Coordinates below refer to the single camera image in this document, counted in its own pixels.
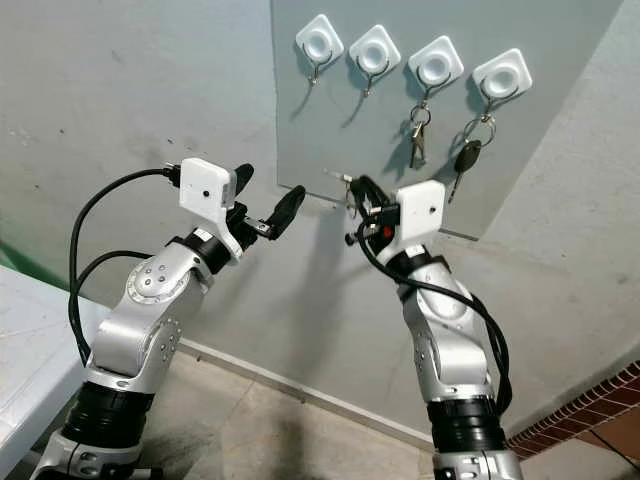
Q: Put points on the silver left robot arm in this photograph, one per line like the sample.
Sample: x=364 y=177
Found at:
x=150 y=320

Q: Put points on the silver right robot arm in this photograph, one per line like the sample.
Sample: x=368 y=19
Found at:
x=445 y=350

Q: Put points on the white square folding table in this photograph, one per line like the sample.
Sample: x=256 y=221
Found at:
x=35 y=360

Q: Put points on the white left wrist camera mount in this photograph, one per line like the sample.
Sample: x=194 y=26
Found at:
x=205 y=190

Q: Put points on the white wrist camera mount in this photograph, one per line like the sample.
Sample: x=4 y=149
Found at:
x=422 y=210
x=205 y=190

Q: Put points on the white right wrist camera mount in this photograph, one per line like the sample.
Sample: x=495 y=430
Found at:
x=422 y=210

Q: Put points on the grey wall board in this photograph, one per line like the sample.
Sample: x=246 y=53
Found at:
x=370 y=130

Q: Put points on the white square wall hook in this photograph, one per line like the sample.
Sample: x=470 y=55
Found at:
x=319 y=42
x=374 y=52
x=502 y=77
x=435 y=66

